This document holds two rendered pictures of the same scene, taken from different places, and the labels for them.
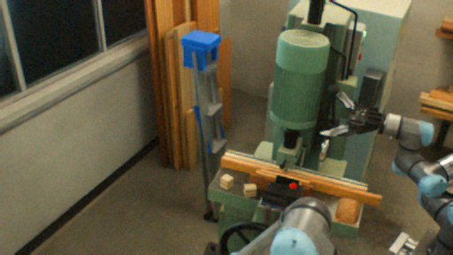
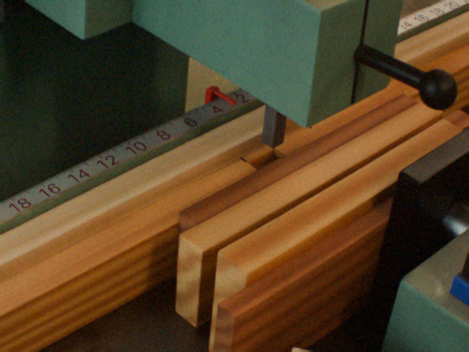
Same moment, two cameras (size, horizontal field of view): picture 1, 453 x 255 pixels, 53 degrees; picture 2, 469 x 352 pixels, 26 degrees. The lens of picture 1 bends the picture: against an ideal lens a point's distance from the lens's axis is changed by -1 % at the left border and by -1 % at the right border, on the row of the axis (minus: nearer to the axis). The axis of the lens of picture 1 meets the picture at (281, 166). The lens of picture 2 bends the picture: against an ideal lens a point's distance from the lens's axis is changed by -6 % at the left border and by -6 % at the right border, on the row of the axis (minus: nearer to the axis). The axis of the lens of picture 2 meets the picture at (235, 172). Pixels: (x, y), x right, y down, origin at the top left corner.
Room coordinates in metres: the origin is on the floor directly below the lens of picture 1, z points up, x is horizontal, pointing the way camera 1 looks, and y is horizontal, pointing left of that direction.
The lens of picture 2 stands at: (1.24, 0.40, 1.29)
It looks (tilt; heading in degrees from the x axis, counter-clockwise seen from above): 37 degrees down; 301
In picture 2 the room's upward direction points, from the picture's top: 6 degrees clockwise
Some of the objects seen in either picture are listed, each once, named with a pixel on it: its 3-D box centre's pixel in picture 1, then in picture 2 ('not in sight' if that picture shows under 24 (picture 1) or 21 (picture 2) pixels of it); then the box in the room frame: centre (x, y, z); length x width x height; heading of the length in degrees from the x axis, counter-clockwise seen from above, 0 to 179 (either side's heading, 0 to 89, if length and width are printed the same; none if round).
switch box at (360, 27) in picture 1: (353, 45); not in sight; (1.77, -0.22, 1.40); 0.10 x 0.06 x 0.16; 169
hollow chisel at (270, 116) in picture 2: not in sight; (276, 105); (1.48, -0.02, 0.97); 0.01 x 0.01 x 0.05; 79
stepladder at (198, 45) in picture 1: (209, 132); not in sight; (2.28, 0.46, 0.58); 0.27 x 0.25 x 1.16; 76
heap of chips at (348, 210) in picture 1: (349, 207); not in sight; (1.34, -0.28, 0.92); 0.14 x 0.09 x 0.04; 169
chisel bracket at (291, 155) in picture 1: (289, 152); (262, 7); (1.50, -0.03, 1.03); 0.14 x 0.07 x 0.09; 169
